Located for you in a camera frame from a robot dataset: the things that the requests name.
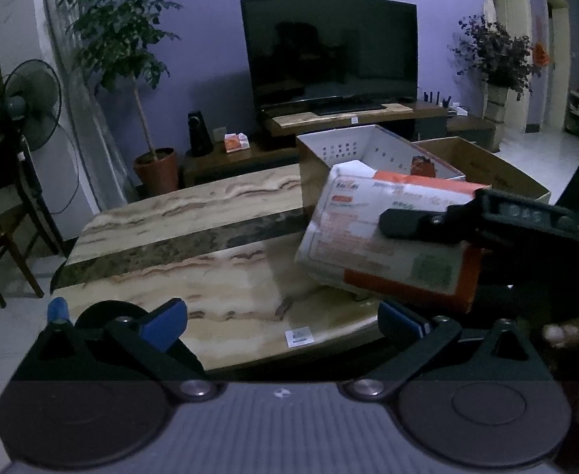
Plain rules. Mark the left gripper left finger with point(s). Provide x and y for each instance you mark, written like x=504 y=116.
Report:
x=149 y=338

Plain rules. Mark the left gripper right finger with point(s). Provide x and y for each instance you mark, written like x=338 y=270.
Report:
x=416 y=340

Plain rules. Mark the brown cardboard box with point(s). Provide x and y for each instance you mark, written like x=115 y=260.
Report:
x=483 y=167

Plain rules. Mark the orange tissue pack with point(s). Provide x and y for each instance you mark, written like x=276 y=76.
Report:
x=363 y=236

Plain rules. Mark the person right hand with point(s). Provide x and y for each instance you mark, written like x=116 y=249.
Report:
x=562 y=335

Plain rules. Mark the white table sticker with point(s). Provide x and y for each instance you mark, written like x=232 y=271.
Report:
x=299 y=337

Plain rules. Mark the dark potted plant right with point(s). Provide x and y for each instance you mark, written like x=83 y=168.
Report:
x=503 y=62

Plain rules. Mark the small tissue pack on stand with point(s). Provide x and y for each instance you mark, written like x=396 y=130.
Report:
x=236 y=142

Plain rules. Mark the white apple cardboard box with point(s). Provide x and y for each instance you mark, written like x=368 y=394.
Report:
x=373 y=145

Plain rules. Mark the dark wooden chair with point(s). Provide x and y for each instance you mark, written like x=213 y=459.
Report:
x=23 y=216

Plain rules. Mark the black standing fan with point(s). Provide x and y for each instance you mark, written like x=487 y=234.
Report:
x=32 y=103

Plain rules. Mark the black television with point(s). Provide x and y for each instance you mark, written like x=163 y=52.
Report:
x=329 y=55

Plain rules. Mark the potted ficus tree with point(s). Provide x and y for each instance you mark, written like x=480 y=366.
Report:
x=116 y=42

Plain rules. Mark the blue handled scissors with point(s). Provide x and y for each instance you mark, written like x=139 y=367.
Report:
x=57 y=311

